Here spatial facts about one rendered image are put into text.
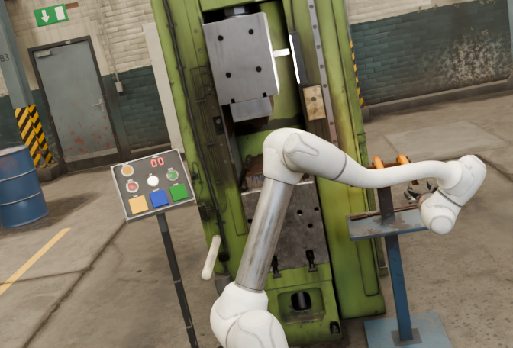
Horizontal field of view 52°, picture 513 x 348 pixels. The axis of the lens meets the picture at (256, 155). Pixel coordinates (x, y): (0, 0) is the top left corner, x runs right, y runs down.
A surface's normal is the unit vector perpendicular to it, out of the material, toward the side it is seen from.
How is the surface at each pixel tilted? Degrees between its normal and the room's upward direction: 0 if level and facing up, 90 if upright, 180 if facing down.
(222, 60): 90
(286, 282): 90
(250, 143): 90
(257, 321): 5
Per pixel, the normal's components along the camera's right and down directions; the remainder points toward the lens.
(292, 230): -0.05, 0.24
